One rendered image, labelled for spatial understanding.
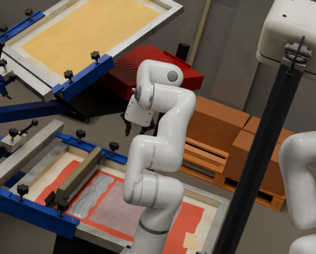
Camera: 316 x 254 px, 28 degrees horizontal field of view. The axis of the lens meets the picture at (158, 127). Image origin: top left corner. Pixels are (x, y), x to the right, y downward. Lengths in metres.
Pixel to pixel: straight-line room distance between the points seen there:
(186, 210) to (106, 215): 0.36
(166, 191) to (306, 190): 0.38
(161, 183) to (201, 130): 3.40
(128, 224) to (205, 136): 2.80
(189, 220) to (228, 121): 2.59
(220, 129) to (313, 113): 0.92
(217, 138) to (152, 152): 3.40
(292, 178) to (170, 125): 0.37
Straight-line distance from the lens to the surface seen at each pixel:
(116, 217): 2.48
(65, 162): 2.76
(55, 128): 2.82
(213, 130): 5.14
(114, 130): 5.29
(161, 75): 1.96
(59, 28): 3.35
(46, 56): 3.20
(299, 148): 1.71
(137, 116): 2.37
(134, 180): 1.76
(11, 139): 2.59
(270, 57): 1.66
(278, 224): 4.73
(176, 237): 2.47
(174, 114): 1.82
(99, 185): 2.64
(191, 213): 2.64
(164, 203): 1.79
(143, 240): 1.87
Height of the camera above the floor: 2.33
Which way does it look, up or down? 25 degrees down
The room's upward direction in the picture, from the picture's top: 16 degrees clockwise
